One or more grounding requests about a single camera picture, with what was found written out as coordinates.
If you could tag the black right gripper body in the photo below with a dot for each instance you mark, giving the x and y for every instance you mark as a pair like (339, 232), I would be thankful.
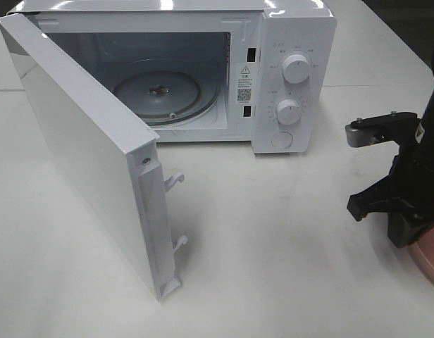
(411, 173)

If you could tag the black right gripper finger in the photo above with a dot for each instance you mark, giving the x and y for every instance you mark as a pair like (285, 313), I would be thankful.
(380, 197)

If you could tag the pink round plate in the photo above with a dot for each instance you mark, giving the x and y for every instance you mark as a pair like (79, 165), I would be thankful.
(422, 253)

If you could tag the white round door button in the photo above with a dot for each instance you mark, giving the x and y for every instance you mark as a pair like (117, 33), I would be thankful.
(282, 140)

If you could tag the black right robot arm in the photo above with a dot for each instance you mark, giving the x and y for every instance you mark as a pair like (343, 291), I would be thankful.
(425, 131)

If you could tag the lower white round knob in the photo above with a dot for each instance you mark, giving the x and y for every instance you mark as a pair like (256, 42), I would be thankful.
(288, 112)

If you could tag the white round knob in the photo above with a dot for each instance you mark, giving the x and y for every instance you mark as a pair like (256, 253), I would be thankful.
(296, 67)
(288, 112)

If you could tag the upper white round knob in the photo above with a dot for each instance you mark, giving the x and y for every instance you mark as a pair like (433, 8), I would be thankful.
(296, 67)

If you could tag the white microwave oven body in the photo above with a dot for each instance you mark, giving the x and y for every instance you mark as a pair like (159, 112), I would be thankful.
(245, 40)

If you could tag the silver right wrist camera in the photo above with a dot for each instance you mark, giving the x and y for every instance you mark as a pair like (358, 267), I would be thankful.
(359, 137)

